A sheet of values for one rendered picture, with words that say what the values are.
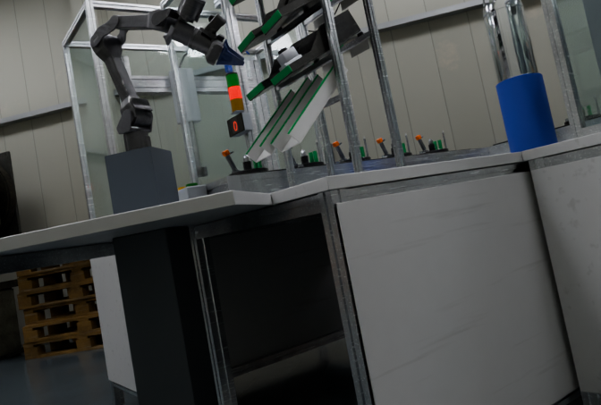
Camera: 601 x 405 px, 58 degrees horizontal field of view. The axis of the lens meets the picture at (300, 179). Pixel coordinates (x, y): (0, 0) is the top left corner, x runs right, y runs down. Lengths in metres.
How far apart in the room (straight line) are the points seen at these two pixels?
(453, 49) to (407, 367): 5.03
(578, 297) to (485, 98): 4.43
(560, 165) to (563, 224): 0.16
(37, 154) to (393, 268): 6.34
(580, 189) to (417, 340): 0.64
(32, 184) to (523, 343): 6.39
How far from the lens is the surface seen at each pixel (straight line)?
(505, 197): 1.61
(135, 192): 1.56
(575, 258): 1.68
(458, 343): 1.41
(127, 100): 1.64
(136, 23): 1.66
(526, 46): 2.07
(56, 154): 7.14
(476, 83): 6.00
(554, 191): 1.67
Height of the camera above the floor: 0.77
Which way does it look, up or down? 5 degrees up
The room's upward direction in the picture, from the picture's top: 11 degrees counter-clockwise
